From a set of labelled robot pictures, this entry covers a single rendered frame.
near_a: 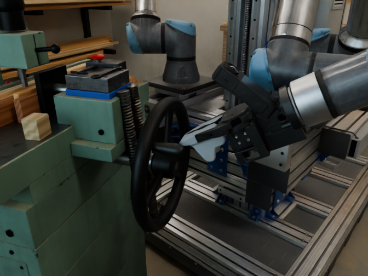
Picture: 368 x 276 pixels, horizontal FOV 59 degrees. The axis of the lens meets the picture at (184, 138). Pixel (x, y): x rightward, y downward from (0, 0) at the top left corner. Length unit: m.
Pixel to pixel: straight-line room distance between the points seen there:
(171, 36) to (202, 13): 2.81
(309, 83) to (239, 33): 0.75
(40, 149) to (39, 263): 0.22
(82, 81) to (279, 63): 0.37
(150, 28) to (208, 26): 2.79
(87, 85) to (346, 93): 0.45
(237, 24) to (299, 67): 0.65
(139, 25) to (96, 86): 0.67
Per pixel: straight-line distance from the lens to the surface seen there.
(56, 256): 0.75
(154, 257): 1.63
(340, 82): 0.49
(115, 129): 0.64
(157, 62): 4.41
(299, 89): 0.50
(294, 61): 0.60
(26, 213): 0.64
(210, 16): 4.02
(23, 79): 0.82
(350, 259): 1.80
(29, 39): 0.77
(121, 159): 0.72
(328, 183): 1.91
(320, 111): 0.50
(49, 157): 0.65
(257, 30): 1.17
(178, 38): 1.25
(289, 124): 0.53
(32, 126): 0.64
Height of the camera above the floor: 1.15
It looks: 25 degrees down
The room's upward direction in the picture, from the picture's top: straight up
